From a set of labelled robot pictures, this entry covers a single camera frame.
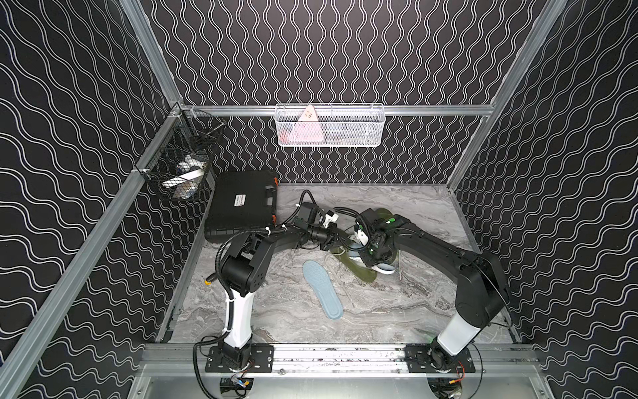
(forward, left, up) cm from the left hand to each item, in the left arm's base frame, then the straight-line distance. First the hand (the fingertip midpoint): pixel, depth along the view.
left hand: (351, 238), depth 87 cm
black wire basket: (+15, +62, +17) cm, 66 cm away
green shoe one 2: (+22, -15, -11) cm, 29 cm away
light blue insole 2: (-12, +9, -13) cm, 20 cm away
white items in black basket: (+5, +51, +22) cm, 56 cm away
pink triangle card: (+31, +18, +23) cm, 43 cm away
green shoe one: (-7, -3, -9) cm, 12 cm away
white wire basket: (+69, +10, +1) cm, 70 cm away
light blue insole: (-8, -1, +3) cm, 8 cm away
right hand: (-5, -7, -4) cm, 10 cm away
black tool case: (+19, +46, -6) cm, 50 cm away
